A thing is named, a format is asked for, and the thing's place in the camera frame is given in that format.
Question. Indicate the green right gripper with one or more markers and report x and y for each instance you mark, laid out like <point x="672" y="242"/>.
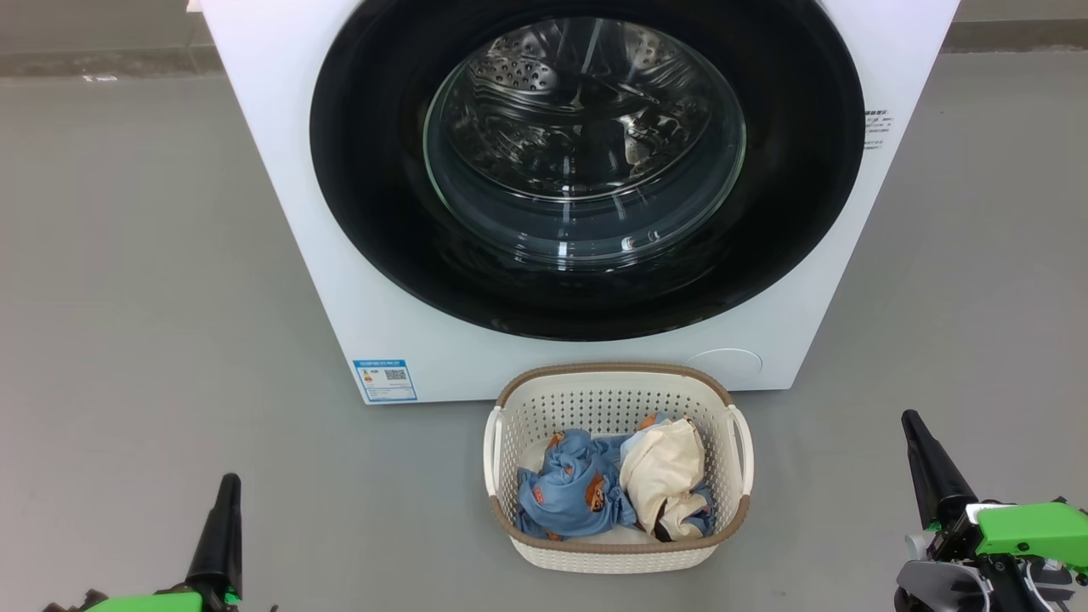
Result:
<point x="1028" y="531"/>

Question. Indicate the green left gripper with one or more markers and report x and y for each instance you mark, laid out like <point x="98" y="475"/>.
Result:
<point x="144" y="603"/>

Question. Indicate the cream garment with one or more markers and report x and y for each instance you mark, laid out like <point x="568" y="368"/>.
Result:
<point x="663" y="472"/>

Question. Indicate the blue garment with orange print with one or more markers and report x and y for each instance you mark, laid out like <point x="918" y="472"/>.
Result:
<point x="561" y="493"/>

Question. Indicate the round black glass washer door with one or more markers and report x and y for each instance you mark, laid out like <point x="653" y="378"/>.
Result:
<point x="374" y="170"/>

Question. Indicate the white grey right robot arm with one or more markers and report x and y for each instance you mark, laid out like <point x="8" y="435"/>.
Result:
<point x="943" y="591"/>

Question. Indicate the white front-load washing machine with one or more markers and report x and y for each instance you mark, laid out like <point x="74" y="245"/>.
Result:
<point x="280" y="170"/>

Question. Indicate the perforated steel washer drum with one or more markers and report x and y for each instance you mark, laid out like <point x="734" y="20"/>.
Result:
<point x="578" y="93"/>

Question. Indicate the blue energy label sticker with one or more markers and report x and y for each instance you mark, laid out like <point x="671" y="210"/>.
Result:
<point x="385" y="380"/>

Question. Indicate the round white filter cover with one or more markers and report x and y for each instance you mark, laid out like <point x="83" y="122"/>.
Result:
<point x="727" y="363"/>

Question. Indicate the cream perforated laundry basket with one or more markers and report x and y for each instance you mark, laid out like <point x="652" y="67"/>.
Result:
<point x="612" y="395"/>

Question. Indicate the small printed text label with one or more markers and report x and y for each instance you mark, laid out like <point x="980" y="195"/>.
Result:
<point x="878" y="127"/>

